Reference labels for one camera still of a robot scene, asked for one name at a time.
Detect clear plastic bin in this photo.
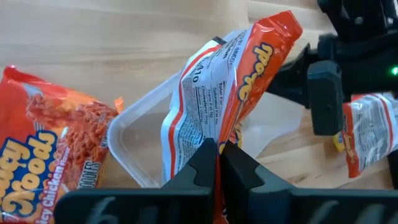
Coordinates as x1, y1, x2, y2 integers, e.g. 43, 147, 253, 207
106, 29, 306, 190

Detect yellow Maruchan noodle pack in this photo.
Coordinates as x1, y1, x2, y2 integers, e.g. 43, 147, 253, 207
332, 132, 346, 154

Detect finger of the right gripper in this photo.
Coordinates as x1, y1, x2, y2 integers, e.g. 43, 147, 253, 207
267, 60, 345, 136
267, 32, 338, 90

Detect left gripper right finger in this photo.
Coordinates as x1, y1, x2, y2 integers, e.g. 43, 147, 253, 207
221, 141, 398, 224

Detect red orange noodle pack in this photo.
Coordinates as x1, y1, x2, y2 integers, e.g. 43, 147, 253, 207
0, 64, 126, 224
333, 91, 398, 179
159, 9, 304, 224

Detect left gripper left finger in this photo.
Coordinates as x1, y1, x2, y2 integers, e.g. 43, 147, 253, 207
54, 138, 218, 224

